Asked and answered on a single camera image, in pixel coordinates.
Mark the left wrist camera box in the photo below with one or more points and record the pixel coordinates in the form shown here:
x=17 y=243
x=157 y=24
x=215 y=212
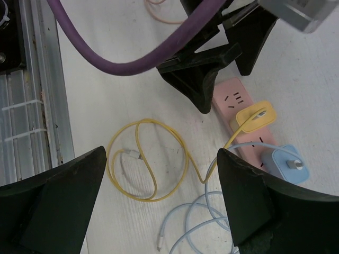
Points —
x=304 y=15

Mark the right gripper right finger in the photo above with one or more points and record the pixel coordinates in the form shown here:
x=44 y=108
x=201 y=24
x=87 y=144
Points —
x=269 y=215

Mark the blue charger plug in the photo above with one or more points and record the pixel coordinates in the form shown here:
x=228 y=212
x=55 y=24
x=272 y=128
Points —
x=284 y=165

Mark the yellow charger plug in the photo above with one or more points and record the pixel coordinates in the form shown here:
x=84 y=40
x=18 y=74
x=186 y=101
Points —
x=263 y=115

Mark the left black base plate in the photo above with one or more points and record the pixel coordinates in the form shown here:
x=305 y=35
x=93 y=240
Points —
x=12 y=41

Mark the pink power strip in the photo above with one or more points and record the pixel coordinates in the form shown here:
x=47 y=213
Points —
x=229 y=98

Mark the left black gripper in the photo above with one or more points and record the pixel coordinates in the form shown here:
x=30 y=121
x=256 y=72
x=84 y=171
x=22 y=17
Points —
x=194 y=74

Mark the aluminium rail frame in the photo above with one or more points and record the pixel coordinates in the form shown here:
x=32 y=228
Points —
x=35 y=126

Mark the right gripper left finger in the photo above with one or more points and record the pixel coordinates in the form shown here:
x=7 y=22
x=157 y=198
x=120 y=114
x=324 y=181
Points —
x=50 y=212

